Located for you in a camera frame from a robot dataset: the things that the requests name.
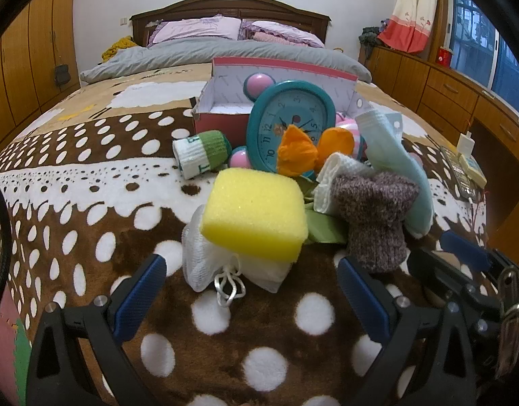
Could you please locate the purple knit sock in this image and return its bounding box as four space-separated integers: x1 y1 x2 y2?
332 172 419 273

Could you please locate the light blue sock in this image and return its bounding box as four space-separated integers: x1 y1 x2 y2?
355 108 434 238

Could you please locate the yellow sponge block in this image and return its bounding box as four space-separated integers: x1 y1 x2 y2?
200 168 308 263

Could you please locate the white waffle cloth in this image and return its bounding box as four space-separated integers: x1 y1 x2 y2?
312 152 375 216

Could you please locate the orange fabric flower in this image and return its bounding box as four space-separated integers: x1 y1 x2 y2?
276 125 358 177

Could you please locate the metal spring clip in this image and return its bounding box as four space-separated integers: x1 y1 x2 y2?
495 266 519 379

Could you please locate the white charger box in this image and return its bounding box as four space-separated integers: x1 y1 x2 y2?
457 131 487 189

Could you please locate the wooden dresser cabinet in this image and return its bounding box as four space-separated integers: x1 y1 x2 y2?
359 47 519 266

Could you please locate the brown polka dot blanket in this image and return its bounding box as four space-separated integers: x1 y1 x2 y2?
0 62 494 406

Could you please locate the pink striped teal toy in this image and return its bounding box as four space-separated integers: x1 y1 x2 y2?
333 111 369 161

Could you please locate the red cup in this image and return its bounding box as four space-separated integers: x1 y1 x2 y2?
436 46 453 68

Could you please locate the pink cardboard shoe box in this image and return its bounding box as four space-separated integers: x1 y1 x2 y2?
192 57 361 146

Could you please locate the teal alarm clock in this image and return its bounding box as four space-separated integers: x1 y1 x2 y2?
229 72 336 173

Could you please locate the dark clothes pile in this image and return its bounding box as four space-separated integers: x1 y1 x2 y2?
359 18 390 48

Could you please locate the black bag on wardrobe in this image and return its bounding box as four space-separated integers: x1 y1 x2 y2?
54 64 71 87

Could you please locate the white red curtain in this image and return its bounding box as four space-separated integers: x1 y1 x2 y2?
378 0 437 54

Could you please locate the grey duvet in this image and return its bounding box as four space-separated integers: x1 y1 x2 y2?
80 37 372 84

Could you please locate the wooden wardrobe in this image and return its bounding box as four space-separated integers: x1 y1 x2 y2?
0 0 79 151

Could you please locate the yellow knitted cloth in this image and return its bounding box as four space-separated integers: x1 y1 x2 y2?
101 36 137 62

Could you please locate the left lilac pillow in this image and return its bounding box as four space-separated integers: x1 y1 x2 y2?
148 14 242 47

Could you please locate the lilac pillow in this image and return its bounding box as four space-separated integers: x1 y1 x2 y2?
238 19 325 49
148 14 242 47

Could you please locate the right lilac pillow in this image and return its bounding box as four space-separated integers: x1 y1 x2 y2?
238 19 325 49

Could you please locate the dark wooden headboard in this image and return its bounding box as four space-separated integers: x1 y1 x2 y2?
130 0 331 47

